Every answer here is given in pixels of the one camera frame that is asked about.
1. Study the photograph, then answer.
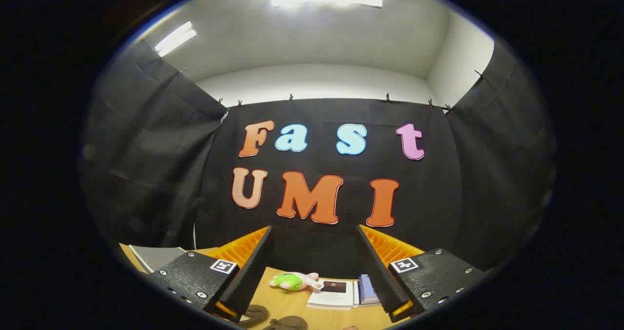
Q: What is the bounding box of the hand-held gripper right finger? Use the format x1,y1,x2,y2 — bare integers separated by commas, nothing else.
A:
356,224,488,323

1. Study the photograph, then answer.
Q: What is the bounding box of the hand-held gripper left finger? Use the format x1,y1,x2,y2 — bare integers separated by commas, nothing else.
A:
146,225,273,323

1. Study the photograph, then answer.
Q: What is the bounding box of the brown fuzzy shoe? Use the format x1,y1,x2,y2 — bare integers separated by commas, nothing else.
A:
237,305,270,329
262,315,309,330

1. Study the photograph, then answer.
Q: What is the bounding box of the grey fabric storage box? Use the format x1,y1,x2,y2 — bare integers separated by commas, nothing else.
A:
128,245,187,274

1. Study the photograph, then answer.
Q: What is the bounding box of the blue book with figure cover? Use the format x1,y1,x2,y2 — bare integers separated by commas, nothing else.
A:
357,274,382,306

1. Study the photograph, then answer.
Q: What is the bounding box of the green and pink plush toy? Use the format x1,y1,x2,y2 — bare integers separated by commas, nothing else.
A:
269,272,325,292

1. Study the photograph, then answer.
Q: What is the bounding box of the white book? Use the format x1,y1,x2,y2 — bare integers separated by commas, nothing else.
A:
307,279,359,310

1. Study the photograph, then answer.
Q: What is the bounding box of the black backdrop cloth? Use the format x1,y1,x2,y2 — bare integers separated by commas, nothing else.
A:
80,38,556,279

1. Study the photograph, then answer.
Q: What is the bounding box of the row of black cloth clips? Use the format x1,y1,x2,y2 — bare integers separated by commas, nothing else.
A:
178,68,486,115

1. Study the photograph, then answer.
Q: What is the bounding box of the long ceiling light strip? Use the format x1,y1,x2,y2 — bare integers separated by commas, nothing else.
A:
154,21,197,58

